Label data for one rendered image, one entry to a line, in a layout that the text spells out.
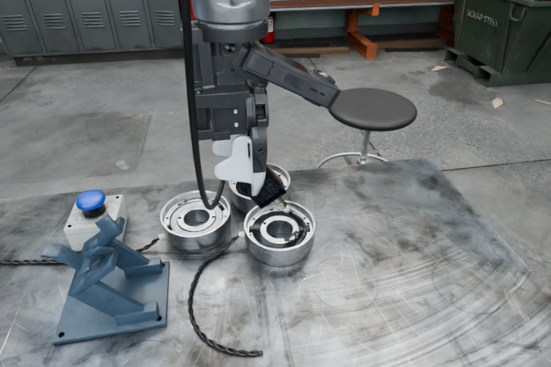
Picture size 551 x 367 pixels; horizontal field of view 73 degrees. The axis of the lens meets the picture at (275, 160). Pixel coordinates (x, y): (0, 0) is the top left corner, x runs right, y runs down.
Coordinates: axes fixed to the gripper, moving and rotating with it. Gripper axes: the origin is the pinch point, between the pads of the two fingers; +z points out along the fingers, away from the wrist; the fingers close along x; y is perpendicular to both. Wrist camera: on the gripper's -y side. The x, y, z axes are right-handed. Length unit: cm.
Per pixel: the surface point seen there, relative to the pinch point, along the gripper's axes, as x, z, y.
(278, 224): -2.7, 11.2, -3.3
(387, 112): -72, 32, -57
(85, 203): -6.5, 6.0, 24.1
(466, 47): -261, 76, -228
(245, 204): -7.4, 10.5, 1.1
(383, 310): 13.0, 13.1, -13.9
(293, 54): -312, 90, -80
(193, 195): -10.4, 9.9, 9.2
